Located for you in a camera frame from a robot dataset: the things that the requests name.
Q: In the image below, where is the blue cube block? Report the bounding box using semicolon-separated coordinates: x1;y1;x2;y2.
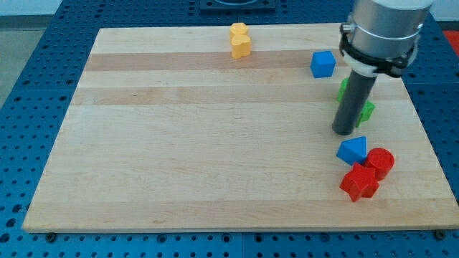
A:
310;51;336;78

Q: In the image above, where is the wooden board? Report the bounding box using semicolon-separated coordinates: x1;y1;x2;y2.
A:
22;23;458;233

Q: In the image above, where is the red cylinder block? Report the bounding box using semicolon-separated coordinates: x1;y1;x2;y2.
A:
364;148;395;181

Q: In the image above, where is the yellow hexagon block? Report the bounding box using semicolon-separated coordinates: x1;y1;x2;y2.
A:
229;22;249;39

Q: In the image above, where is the red star block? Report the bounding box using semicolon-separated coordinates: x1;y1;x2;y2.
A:
340;163;379;202

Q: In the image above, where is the green block upper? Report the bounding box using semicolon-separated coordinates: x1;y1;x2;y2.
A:
337;77;349;102

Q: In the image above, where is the green block lower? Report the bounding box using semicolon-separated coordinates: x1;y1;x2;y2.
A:
356;101;375;128

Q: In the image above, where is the blue triangle block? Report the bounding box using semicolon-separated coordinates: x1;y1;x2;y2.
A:
336;136;367;166

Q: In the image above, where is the green block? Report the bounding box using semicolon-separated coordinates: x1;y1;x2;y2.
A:
356;101;375;128
337;77;349;102

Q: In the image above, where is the yellow heart block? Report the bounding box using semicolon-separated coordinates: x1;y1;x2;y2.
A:
230;34;251;59

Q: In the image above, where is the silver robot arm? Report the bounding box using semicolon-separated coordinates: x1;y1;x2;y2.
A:
339;0;433;77

